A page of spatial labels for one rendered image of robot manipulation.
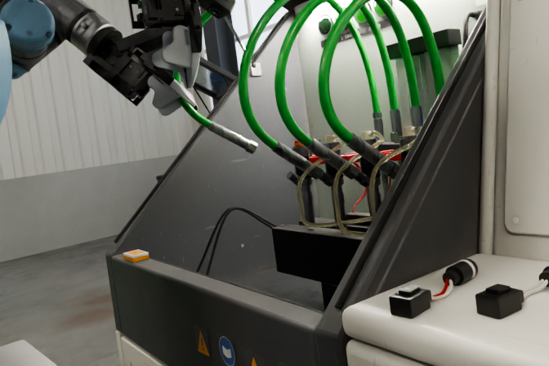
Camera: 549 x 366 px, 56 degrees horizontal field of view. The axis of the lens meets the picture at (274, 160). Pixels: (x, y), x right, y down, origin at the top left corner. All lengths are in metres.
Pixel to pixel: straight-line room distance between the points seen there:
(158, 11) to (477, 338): 0.59
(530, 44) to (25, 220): 7.02
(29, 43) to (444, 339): 0.70
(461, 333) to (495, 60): 0.36
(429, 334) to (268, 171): 0.86
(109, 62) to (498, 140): 0.67
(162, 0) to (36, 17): 0.20
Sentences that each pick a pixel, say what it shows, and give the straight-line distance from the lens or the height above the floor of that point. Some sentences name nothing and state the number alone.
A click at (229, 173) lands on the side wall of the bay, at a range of 1.19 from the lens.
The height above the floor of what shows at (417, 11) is 1.29.
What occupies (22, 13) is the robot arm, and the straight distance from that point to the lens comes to 0.88.
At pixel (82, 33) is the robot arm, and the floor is 1.36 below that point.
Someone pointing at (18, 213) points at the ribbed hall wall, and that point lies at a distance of 7.36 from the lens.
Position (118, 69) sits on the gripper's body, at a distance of 0.96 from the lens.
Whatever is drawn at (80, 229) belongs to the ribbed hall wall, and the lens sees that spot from 7.60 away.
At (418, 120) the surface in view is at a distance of 0.87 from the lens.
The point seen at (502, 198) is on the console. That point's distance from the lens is 0.65.
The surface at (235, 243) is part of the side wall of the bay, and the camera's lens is 1.21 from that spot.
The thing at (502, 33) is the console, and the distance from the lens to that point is 0.69.
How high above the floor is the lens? 1.15
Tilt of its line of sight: 3 degrees down
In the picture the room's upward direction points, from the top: 7 degrees counter-clockwise
